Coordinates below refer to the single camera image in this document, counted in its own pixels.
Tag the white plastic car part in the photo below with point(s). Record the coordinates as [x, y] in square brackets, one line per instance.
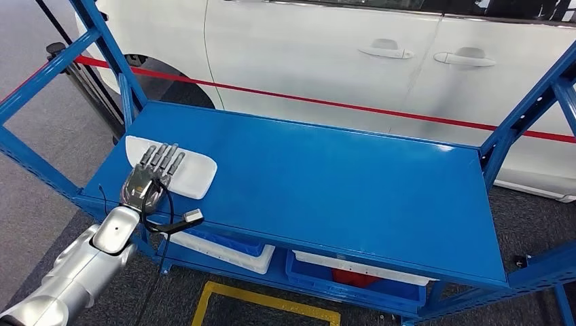
[198, 175]

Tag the blue metal shelf rack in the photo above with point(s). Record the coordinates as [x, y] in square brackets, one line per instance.
[315, 180]

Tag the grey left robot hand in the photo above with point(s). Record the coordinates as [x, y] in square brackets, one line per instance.
[141, 189]

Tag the long white plastic part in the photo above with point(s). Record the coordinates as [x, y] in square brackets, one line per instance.
[382, 273]

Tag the red barrier belt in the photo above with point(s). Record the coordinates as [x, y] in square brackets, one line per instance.
[360, 106]

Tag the blue plastic bin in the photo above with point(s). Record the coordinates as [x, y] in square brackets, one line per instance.
[234, 246]
[342, 294]

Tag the white car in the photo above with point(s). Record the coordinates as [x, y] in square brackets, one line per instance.
[315, 58]

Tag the red part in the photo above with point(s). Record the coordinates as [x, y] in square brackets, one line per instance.
[355, 279]

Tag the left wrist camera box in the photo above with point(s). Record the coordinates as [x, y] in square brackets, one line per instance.
[193, 216]

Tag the white plastic tray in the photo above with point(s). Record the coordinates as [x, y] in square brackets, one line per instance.
[225, 257]

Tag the black stanchion post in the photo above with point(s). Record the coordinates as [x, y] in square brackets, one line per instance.
[90, 92]

